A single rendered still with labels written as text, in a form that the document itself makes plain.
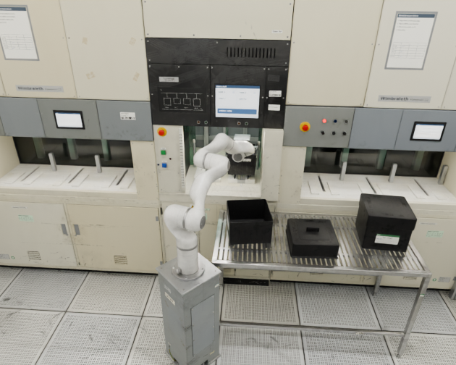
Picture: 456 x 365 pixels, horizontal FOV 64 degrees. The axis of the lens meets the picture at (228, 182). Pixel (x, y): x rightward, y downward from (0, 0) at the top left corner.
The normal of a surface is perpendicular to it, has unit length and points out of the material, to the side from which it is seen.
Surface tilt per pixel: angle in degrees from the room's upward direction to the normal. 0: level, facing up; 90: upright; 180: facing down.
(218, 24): 92
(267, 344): 0
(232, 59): 90
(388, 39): 90
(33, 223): 90
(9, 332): 0
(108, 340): 0
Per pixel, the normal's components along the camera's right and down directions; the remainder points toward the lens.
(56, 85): -0.07, 0.47
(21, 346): 0.01, -0.88
